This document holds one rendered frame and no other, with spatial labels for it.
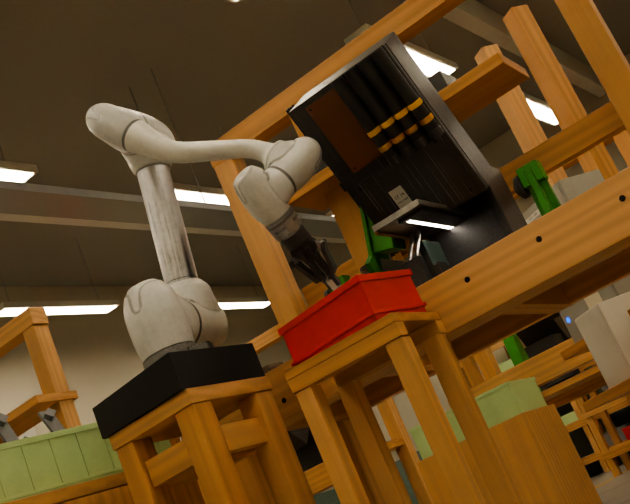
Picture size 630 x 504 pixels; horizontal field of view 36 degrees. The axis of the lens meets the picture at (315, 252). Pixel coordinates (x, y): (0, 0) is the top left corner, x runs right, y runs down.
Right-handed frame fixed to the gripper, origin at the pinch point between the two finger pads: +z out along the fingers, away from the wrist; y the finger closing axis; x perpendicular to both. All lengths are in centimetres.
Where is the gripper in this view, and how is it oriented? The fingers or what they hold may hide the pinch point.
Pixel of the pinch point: (336, 286)
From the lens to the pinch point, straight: 272.9
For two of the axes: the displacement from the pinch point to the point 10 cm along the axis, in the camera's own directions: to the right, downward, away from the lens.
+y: 7.6, -4.8, -4.4
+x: 2.1, -4.7, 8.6
